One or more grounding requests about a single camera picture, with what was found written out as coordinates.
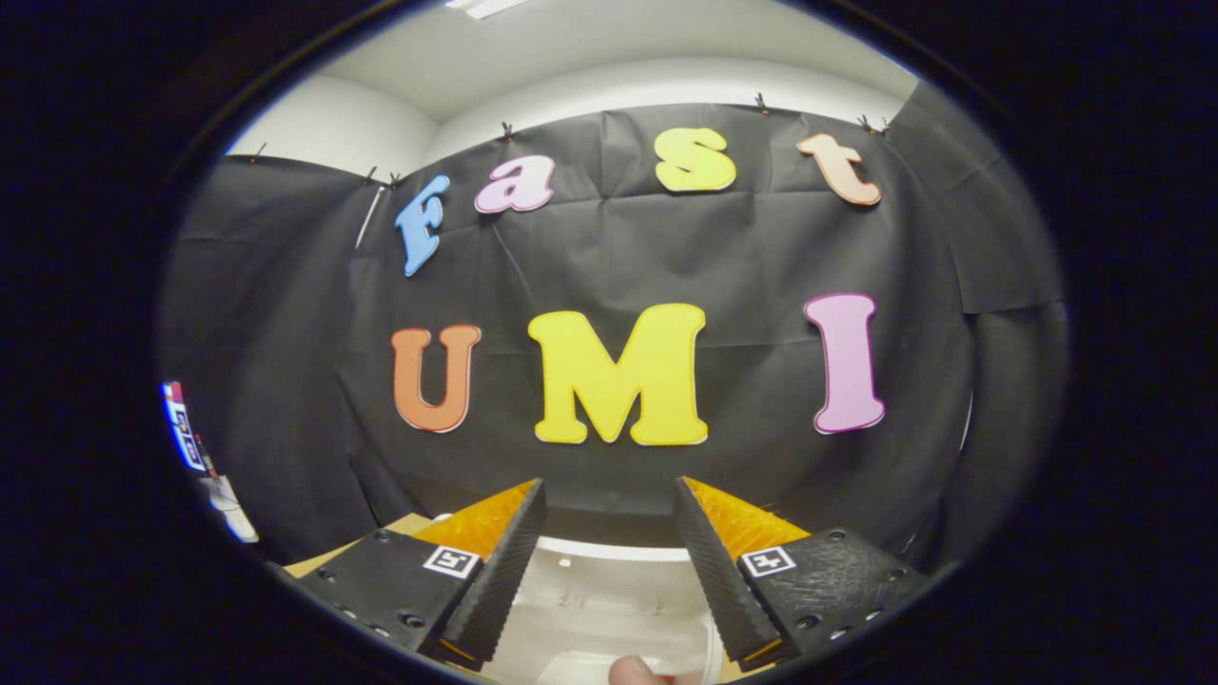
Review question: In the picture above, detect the row of small cloth clips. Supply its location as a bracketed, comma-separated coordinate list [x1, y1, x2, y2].
[249, 91, 894, 187]

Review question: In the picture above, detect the wooden desktop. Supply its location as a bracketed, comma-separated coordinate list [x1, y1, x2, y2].
[284, 512, 781, 685]

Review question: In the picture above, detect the white side desk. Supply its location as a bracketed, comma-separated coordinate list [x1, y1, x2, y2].
[200, 474, 260, 543]

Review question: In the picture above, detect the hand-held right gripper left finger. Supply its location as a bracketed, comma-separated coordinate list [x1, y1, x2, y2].
[297, 478, 548, 665]

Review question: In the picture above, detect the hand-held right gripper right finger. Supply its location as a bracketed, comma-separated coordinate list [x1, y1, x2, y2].
[673, 476, 930, 673]

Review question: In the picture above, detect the long ceiling light panel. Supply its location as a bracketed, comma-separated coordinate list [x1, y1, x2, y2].
[445, 0, 530, 21]

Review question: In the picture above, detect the black backdrop cloth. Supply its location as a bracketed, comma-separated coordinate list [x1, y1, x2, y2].
[157, 81, 1071, 572]

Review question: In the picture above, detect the white desktop garbage bin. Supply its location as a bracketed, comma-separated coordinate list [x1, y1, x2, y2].
[476, 535, 729, 685]

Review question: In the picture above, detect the computer monitor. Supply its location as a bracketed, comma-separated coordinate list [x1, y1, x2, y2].
[162, 381, 210, 474]

